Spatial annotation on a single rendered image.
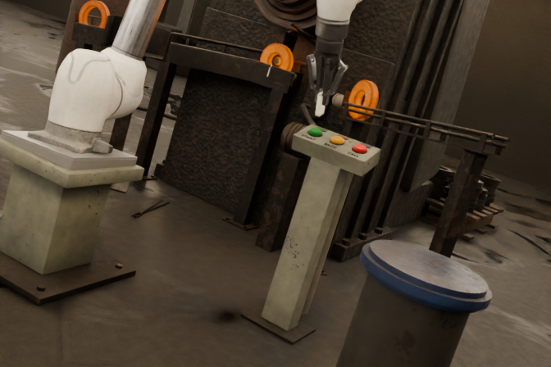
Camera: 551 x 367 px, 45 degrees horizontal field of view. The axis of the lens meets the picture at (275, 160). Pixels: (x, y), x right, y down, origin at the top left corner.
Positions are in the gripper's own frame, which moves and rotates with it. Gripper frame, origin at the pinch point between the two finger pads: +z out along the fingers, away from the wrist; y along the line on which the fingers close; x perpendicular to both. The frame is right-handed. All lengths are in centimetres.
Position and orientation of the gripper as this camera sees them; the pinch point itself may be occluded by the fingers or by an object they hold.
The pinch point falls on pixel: (321, 103)
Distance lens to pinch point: 194.1
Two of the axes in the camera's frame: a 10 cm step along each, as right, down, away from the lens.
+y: -8.3, -3.3, 4.4
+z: -1.0, 8.8, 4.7
